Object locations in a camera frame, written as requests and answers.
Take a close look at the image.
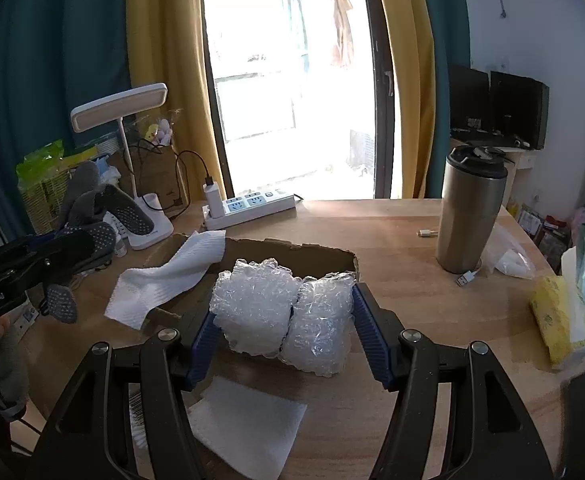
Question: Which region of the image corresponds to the small yellow toy figure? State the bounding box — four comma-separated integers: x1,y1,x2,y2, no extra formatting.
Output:
144,118,174,147

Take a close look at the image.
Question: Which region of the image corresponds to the person's left forearm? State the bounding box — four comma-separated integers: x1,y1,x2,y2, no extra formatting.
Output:
0,327,30,418

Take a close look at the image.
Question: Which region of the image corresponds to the grey dotted sock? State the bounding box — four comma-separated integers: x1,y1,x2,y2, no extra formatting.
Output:
58,160,156,239
41,221,119,324

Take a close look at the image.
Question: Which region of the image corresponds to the white charger plug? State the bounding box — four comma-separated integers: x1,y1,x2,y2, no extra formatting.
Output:
203,175,224,219

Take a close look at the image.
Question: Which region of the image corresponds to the stainless steel tumbler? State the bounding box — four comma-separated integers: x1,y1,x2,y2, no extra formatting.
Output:
435,145,509,275

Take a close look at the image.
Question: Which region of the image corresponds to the brown paper bag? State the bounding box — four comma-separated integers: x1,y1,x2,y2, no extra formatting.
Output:
106,142,190,222

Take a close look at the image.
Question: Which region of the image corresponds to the yellow curtain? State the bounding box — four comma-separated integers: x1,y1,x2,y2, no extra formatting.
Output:
371,0,437,200
126,0,234,202

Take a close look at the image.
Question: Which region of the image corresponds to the orange hanging garment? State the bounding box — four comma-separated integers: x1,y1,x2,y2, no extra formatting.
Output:
328,0,357,70

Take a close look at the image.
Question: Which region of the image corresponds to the small bubble wrap bundle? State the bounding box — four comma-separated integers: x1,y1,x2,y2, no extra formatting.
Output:
278,271,358,377

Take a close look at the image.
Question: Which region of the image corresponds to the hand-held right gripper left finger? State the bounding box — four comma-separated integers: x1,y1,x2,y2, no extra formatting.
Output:
36,309,219,480

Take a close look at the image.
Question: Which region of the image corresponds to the large bubble wrap bundle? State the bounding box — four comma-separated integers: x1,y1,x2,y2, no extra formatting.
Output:
209,257,304,358

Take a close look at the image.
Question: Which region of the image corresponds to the white power strip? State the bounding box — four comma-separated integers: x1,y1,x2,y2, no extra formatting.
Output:
201,188,296,234

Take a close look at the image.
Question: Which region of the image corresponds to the black monitor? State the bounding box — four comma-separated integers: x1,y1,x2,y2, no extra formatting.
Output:
449,64,551,151

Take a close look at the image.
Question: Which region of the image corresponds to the teal curtain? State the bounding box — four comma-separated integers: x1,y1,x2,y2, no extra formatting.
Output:
416,0,473,199
0,0,139,248

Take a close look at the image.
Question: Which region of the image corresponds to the yellow tissue packet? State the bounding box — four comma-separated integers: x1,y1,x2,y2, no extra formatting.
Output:
529,275,585,367

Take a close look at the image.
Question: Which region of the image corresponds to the white desk lamp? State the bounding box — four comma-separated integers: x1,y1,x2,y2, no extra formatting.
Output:
69,82,175,252

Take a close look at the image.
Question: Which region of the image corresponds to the pile of assorted packets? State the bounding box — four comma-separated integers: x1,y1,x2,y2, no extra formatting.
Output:
516,200,575,273

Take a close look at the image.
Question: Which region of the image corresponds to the clear plastic bag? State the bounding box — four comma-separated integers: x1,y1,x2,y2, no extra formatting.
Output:
479,222,534,279

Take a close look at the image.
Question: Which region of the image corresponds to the brown cardboard box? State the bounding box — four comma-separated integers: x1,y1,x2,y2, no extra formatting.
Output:
141,231,361,322

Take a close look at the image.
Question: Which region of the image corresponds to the dark sliding door frame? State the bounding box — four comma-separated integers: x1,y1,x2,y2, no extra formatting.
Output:
358,0,399,200

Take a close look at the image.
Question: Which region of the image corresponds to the white paper napkin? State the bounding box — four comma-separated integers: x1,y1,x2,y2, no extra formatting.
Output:
187,375,308,479

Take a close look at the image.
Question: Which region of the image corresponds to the blue hanging garment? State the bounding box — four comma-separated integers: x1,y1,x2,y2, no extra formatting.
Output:
281,0,312,73

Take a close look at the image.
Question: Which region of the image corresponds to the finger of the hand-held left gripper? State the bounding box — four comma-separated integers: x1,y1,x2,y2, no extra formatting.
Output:
32,231,99,281

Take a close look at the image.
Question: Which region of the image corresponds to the white usb cable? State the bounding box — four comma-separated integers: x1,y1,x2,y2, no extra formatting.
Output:
454,269,484,289

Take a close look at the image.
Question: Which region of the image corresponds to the black charging cable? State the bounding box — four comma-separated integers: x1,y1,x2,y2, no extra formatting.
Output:
137,137,214,221

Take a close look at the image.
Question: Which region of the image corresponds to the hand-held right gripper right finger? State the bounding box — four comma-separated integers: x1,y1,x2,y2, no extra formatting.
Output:
351,282,556,480

